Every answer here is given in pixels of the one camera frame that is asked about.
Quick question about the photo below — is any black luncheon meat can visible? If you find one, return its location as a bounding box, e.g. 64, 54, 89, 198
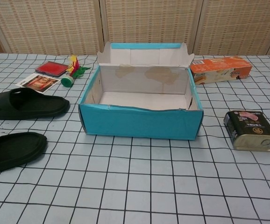
223, 110, 270, 152

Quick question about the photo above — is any orange cardboard box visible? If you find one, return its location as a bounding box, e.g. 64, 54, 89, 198
190, 55, 253, 86

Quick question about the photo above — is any feather shuttlecock with green base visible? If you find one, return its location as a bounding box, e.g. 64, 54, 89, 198
60, 55, 91, 88

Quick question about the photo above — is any blue cardboard shoe box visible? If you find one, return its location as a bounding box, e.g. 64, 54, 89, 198
78, 42, 204, 141

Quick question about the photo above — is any photo postcard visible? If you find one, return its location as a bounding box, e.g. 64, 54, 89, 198
16, 73, 60, 94

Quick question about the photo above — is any white checkered tablecloth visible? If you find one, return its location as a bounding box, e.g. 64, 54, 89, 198
0, 53, 270, 224

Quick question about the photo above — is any black rubber slipper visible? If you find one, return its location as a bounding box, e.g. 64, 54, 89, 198
0, 127, 48, 175
0, 88, 71, 120

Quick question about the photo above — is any red flat case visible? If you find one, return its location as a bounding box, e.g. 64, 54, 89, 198
35, 61, 69, 77

